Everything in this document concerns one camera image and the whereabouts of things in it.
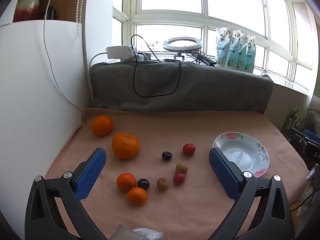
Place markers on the dark purple plum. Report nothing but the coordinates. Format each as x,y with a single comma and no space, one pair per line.
143,184
166,155

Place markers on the white board panel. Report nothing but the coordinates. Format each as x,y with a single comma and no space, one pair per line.
25,80

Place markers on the smooth round orange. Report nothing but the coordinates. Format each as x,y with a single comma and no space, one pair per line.
102,125

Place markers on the teal floral refill pouch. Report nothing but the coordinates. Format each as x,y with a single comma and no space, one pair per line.
242,52
233,50
250,55
222,47

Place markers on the black phone holder clamp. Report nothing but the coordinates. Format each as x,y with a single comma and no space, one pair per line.
203,59

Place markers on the person's left hand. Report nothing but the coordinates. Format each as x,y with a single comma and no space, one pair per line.
148,234

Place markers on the white window frame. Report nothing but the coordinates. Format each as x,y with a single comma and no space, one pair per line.
205,5

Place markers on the person's right hand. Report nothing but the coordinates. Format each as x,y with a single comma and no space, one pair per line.
311,192

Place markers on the grey blanket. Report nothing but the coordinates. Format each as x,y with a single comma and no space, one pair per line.
200,87

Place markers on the white plug adapter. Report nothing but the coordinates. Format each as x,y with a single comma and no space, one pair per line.
143,56

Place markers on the large dimpled orange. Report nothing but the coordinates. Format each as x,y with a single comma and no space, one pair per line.
125,145

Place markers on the red cherry tomato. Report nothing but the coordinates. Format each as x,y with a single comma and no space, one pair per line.
179,178
188,149

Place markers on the brown longan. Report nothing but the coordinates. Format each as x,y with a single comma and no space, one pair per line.
162,183
181,168

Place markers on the black power adapter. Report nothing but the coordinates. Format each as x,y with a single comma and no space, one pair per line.
169,60

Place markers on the white power strip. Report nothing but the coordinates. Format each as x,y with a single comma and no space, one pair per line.
119,52

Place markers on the floral white bowl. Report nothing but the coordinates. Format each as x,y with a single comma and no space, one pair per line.
240,152

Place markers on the green carton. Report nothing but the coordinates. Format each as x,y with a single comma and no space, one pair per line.
293,120

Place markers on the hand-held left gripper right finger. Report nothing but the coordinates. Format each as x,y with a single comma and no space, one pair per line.
225,175

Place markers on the vase poster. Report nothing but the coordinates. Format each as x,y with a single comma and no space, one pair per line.
27,2

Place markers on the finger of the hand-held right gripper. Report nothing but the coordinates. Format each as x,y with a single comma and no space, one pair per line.
298,140
312,135

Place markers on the brown wooden cabinet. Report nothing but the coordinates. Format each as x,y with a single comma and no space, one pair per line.
62,0

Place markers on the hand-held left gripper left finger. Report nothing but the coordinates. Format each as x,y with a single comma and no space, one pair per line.
91,172

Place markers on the small mandarin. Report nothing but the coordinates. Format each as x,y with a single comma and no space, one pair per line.
137,196
126,181

